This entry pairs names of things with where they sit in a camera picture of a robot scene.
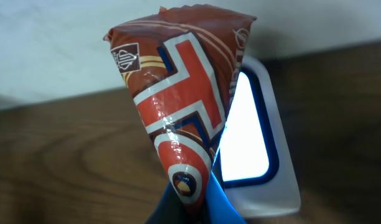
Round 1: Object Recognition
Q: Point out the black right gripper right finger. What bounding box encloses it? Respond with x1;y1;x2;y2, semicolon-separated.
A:
205;173;247;224

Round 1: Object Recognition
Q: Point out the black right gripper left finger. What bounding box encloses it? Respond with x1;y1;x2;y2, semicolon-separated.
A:
145;182;206;224

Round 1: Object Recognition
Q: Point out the red brown snack packet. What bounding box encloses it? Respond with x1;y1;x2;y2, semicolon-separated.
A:
104;4;255;213

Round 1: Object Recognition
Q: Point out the white barcode scanner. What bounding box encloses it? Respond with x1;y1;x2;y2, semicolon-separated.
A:
220;56;301;218

